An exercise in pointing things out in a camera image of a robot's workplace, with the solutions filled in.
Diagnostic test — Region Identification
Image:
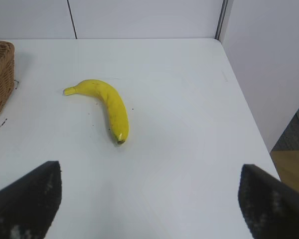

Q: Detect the grey metal partition post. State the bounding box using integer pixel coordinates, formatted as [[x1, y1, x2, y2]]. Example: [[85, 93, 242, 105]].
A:
[[215, 0, 229, 40]]

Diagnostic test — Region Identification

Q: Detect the yellow banana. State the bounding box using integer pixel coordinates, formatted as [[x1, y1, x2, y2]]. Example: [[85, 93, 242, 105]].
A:
[[63, 79, 130, 145]]

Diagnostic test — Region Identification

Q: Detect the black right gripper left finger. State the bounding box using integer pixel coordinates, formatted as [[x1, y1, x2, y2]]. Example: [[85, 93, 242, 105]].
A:
[[0, 160, 63, 239]]

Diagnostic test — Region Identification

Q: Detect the brown woven wicker basket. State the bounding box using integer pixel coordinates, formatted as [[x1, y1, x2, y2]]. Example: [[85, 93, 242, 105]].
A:
[[0, 41, 16, 126]]

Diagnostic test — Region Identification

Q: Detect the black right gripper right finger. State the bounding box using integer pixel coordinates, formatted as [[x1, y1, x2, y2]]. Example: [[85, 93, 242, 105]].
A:
[[237, 163, 299, 239]]

